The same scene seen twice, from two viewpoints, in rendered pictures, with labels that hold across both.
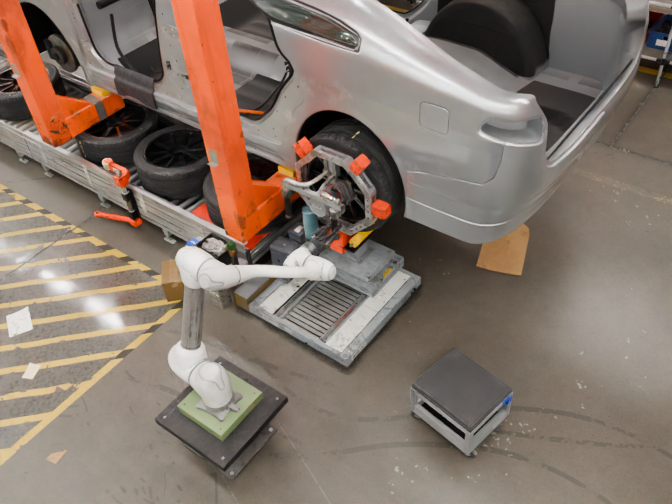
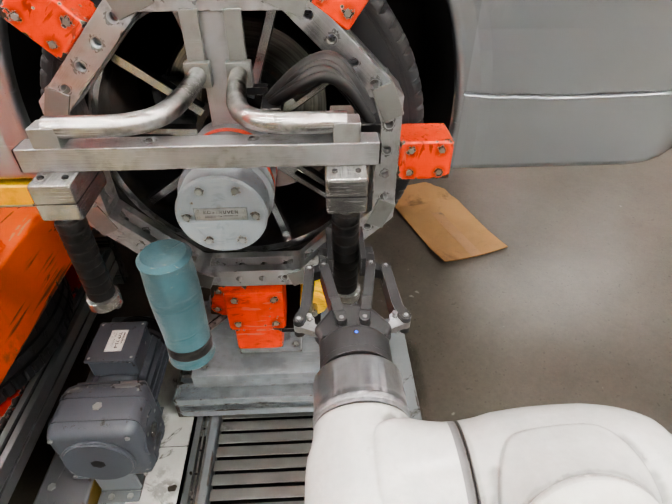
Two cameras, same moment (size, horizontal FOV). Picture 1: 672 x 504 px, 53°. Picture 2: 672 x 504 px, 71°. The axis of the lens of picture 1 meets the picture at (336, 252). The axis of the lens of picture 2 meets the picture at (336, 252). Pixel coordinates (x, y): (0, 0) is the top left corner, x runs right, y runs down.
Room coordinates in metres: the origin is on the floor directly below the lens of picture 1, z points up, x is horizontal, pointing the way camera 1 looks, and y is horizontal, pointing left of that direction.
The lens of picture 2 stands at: (2.48, 0.34, 1.23)
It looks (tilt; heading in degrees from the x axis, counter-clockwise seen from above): 39 degrees down; 317
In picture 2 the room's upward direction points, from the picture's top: straight up
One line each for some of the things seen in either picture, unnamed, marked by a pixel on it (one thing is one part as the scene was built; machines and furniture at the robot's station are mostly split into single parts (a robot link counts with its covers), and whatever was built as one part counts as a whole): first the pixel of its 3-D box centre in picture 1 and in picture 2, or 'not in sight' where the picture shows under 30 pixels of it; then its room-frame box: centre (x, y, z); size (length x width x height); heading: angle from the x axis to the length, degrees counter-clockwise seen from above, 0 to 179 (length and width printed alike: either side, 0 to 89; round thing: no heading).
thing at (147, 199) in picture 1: (128, 192); not in sight; (4.05, 1.50, 0.28); 2.47 x 0.09 x 0.22; 49
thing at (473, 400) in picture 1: (460, 403); not in sight; (2.06, -0.60, 0.17); 0.43 x 0.36 x 0.34; 40
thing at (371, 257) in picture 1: (356, 241); (270, 305); (3.25, -0.14, 0.32); 0.40 x 0.30 x 0.28; 49
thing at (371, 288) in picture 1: (357, 262); (275, 350); (3.25, -0.14, 0.13); 0.50 x 0.36 x 0.10; 49
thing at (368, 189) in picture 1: (335, 191); (236, 156); (3.12, -0.03, 0.85); 0.54 x 0.07 x 0.54; 49
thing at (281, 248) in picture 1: (300, 249); (136, 391); (3.29, 0.23, 0.26); 0.42 x 0.18 x 0.35; 139
